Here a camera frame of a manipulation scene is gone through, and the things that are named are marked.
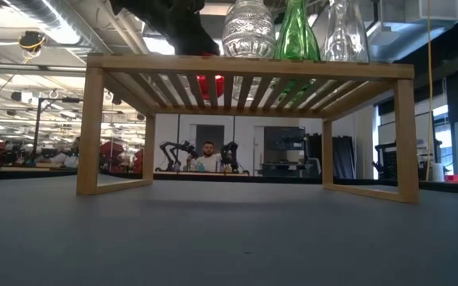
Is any clear swirl glass vase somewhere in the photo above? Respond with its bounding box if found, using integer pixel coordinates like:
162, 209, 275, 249
320, 0, 371, 63

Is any black ceiling cable reel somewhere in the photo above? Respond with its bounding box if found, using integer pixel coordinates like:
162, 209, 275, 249
17, 30, 48, 53

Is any wooden slatted shelf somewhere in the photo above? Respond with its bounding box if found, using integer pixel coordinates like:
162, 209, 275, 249
76, 52, 421, 205

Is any silver ceiling air duct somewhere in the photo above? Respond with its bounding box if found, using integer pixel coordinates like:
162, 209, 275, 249
298, 0, 458, 64

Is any white paper roll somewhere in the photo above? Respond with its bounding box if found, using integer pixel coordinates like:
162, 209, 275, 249
431, 161, 445, 183

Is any ribbed round air duct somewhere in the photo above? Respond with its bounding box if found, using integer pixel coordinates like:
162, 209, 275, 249
6, 0, 113, 55

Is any red glass vase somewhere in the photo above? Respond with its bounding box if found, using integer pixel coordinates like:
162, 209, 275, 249
196, 52, 227, 101

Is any red cabinet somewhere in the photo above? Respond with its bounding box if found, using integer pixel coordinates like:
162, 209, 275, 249
99, 141, 126, 172

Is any dark curtain panel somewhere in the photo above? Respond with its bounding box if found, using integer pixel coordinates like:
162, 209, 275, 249
305, 133, 356, 180

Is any black crate cart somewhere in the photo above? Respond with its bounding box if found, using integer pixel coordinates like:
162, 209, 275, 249
374, 141, 398, 180

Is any yellow hanging cable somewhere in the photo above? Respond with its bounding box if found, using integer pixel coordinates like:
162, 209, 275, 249
425, 0, 436, 183

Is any conical green glass vase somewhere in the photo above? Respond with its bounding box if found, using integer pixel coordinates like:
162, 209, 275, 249
273, 0, 321, 61

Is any black metal stand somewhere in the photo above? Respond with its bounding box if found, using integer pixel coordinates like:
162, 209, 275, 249
31, 96, 82, 167

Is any person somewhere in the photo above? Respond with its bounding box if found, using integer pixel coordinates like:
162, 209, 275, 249
191, 141, 224, 173

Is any dark wall tool panel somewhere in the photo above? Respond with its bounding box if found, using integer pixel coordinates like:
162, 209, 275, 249
263, 126, 306, 152

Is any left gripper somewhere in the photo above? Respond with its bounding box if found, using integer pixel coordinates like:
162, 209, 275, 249
109, 0, 221, 56

